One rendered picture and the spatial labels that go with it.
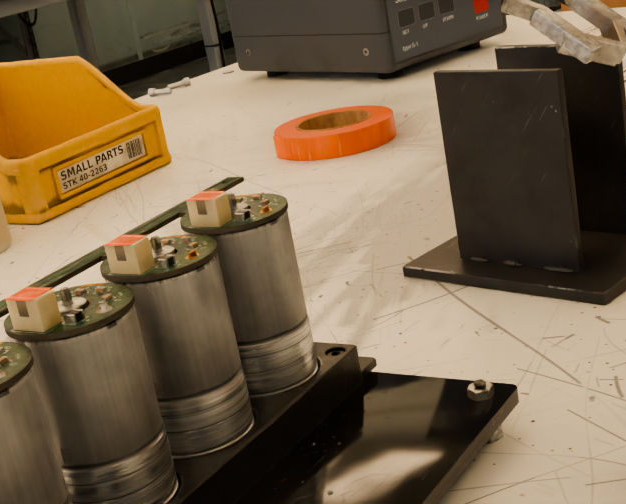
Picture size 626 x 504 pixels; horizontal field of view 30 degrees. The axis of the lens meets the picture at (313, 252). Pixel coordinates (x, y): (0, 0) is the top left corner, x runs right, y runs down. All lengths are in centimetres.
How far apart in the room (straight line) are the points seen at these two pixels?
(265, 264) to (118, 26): 577
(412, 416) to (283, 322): 4
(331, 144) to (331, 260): 15
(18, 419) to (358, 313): 18
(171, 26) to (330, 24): 554
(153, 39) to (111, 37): 28
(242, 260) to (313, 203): 23
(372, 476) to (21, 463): 8
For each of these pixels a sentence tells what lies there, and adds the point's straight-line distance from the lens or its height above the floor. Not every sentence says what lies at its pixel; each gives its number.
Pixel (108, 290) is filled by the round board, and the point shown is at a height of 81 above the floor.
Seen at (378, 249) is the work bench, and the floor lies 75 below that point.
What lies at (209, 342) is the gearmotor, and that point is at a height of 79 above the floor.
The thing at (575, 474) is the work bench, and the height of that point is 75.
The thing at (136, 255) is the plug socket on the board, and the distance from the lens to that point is 23.
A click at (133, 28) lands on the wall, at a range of 608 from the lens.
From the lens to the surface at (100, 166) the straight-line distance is 57.
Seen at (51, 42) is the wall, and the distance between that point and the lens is 576.
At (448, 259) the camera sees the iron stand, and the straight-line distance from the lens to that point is 38.
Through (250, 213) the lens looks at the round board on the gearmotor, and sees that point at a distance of 26.
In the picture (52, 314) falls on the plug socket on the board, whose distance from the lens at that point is 22.
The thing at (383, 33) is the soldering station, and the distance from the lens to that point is 70.
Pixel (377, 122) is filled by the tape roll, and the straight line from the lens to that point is 56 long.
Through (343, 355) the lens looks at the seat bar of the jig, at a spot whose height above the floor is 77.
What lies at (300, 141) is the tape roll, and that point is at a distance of 56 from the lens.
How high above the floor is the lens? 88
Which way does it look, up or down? 18 degrees down
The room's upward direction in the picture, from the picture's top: 11 degrees counter-clockwise
